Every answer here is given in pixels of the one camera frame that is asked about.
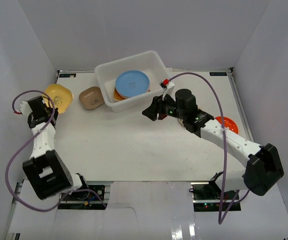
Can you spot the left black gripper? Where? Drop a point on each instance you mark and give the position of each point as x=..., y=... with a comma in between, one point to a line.
x=48, y=110

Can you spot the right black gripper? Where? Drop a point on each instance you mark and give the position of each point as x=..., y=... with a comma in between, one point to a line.
x=157, y=107

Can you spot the yellow square plate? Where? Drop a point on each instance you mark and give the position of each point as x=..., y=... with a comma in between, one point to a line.
x=61, y=97

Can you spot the blue round plate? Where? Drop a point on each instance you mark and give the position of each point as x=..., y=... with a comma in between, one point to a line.
x=132, y=82

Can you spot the woven bamboo fan tray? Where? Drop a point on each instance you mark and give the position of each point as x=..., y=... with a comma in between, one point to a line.
x=117, y=96

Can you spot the brown square plate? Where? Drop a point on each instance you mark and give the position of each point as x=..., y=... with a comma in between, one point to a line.
x=91, y=98

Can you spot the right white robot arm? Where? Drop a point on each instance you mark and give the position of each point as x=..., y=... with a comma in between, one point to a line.
x=262, y=163

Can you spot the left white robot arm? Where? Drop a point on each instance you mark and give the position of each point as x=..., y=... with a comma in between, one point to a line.
x=45, y=170

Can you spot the white plastic bin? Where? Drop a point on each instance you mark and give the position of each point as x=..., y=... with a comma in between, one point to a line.
x=147, y=62

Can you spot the orange round plate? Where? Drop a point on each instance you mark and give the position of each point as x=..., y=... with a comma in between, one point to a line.
x=228, y=123

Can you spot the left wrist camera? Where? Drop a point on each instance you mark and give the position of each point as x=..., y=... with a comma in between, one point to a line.
x=23, y=109

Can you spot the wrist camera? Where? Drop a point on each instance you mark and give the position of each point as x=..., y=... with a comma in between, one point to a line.
x=167, y=87
x=23, y=109

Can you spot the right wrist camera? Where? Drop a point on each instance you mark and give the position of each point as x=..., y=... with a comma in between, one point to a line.
x=167, y=87

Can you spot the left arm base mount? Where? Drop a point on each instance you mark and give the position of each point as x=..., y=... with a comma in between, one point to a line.
x=87, y=200

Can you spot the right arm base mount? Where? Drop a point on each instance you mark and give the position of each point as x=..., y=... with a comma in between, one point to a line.
x=206, y=196

